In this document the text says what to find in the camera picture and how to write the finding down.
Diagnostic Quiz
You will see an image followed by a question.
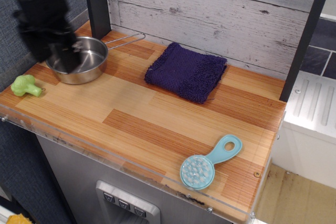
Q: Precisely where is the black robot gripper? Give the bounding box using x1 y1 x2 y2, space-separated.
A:
14 0 81 73

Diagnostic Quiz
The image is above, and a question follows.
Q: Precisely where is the green toy broccoli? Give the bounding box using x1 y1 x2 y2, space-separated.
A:
10 74 42 97

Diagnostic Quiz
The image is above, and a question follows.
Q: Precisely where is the stainless steel pot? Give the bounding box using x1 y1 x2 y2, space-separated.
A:
46 33 146 84

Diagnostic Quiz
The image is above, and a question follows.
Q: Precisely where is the clear acrylic table edge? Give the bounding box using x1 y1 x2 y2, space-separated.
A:
1 99 285 223

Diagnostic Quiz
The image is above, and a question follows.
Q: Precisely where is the folded purple towel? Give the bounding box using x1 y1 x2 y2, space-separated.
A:
144 42 227 104

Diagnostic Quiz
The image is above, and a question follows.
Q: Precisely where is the silver toy dispenser panel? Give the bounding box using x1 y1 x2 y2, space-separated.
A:
96 180 161 223

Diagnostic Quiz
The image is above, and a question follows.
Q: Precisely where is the yellow object at corner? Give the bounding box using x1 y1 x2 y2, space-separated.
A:
6 214 32 224

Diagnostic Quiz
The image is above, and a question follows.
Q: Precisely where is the teal round scrub brush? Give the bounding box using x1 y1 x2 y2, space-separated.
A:
180 135 243 190

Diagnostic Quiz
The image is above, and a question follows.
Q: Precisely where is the white toy sink unit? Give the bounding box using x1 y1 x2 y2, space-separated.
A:
271 71 335 188

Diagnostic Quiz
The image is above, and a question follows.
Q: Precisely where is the black right frame post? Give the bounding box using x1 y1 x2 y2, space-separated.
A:
279 0 326 102

